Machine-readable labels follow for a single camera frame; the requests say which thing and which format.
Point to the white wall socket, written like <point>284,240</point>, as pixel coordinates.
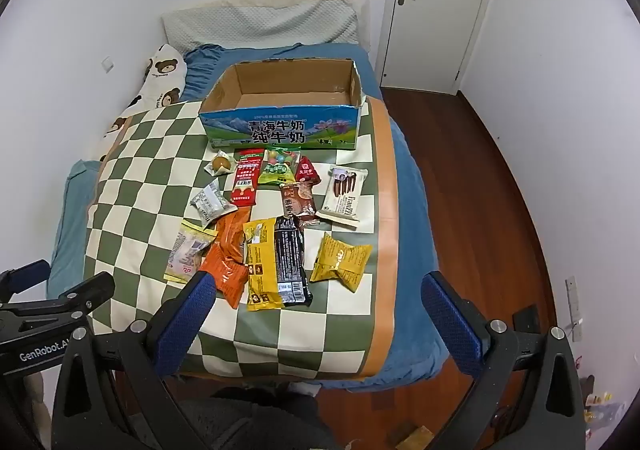
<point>107,64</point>

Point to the white pillow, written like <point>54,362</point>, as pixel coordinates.
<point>270,20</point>

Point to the square orange snack packet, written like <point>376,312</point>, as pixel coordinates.
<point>225,275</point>

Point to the brown snack packet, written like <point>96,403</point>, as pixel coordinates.
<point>299,202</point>

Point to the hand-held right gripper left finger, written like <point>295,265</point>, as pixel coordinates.
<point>189,312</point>

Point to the bear print pillow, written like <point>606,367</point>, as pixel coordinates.
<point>160,75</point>

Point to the silver white snack packet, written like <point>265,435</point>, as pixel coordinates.
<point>212,202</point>

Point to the blue bed sheet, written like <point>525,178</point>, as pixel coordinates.
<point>410,210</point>

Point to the small yellow snack packet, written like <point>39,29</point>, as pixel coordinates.
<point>342,257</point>

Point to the white power strip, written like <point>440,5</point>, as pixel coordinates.
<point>575,310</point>

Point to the white chocolate stick packet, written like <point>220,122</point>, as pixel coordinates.
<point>343,197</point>

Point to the long orange snack packet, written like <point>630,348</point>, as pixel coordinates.
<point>235,227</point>

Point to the colourful clutter pile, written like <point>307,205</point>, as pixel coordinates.
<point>602,405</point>

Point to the green candy bag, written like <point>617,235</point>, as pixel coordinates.
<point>280,166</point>

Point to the green checkered blanket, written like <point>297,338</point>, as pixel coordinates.
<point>150,180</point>

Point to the small cardboard piece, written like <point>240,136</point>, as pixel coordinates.
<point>415,436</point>

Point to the small dark red packet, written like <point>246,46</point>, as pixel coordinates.
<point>306,171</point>

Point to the long red snack packet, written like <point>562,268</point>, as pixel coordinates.
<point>247,178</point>

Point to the black floor item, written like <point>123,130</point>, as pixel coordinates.
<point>526,320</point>

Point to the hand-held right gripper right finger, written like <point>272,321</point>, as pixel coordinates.
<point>450,317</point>

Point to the printed cardboard box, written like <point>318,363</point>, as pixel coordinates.
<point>280,130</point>

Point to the clear packet with brown bun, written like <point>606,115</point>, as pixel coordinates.
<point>220,163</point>

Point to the white door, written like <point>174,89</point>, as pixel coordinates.
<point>435,10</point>

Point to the pale yellow snack packet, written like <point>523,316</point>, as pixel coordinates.
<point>187,252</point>

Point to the yellow and black snack packet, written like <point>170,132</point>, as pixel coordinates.
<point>261,265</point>

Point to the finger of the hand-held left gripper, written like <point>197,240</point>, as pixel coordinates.
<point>87,292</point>
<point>25,277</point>

